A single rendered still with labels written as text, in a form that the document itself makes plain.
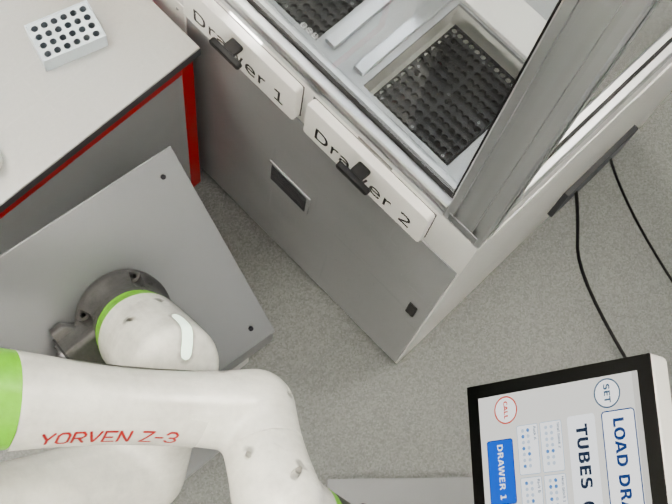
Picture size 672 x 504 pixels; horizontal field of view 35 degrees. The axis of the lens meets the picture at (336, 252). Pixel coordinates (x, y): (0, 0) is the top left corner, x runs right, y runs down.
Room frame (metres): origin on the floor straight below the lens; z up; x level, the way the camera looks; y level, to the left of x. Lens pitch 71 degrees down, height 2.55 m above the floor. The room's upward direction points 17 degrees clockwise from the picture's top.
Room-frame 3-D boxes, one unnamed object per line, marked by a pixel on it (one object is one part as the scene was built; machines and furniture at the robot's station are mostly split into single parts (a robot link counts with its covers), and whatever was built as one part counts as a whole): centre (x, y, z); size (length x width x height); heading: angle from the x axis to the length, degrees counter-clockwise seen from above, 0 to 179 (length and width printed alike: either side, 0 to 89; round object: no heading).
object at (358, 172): (0.72, 0.00, 0.91); 0.07 x 0.04 x 0.01; 61
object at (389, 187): (0.74, -0.01, 0.87); 0.29 x 0.02 x 0.11; 61
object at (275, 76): (0.90, 0.26, 0.87); 0.29 x 0.02 x 0.11; 61
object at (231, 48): (0.87, 0.28, 0.91); 0.07 x 0.04 x 0.01; 61
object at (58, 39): (0.87, 0.59, 0.78); 0.12 x 0.08 x 0.04; 135
